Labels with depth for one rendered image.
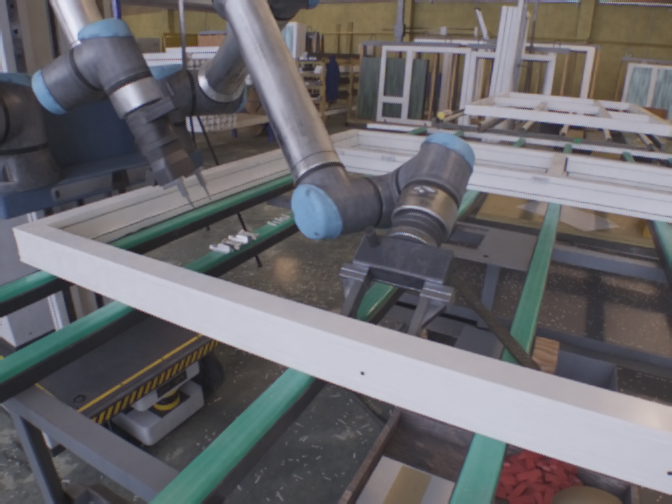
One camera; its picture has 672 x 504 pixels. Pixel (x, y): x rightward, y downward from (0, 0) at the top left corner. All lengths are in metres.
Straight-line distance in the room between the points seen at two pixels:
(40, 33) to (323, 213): 1.11
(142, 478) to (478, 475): 0.35
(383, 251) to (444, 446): 0.41
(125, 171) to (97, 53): 0.58
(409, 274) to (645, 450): 0.32
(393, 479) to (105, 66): 0.81
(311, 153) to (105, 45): 0.41
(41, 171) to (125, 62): 0.49
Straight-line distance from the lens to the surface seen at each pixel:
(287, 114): 0.80
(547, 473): 0.85
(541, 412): 0.51
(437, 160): 0.71
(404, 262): 0.62
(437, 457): 0.88
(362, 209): 0.74
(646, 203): 1.48
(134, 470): 0.57
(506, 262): 1.00
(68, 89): 0.97
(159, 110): 0.87
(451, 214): 0.67
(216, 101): 1.54
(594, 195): 1.47
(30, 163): 1.30
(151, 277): 0.72
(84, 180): 1.37
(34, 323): 1.82
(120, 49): 0.91
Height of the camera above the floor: 1.23
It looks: 23 degrees down
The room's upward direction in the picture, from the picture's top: 1 degrees clockwise
